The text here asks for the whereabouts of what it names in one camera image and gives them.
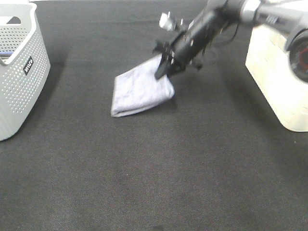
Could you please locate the cream white storage bin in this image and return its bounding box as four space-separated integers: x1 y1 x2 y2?
245 26 308 132

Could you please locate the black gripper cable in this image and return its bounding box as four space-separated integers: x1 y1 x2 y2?
202 20 240 61

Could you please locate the lavender grey towel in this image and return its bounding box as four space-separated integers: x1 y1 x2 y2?
110 55 175 117

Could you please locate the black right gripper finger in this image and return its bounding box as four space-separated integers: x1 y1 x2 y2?
166 61 186 77
154 54 171 79

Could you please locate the grey perforated laundry basket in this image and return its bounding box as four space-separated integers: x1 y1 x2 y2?
0 0 51 141

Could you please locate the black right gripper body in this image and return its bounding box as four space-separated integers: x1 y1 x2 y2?
168 9 229 70

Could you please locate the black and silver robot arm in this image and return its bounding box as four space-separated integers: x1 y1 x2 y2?
154 0 308 82

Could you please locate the blue cloth in basket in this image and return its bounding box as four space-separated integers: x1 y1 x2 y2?
0 51 13 59

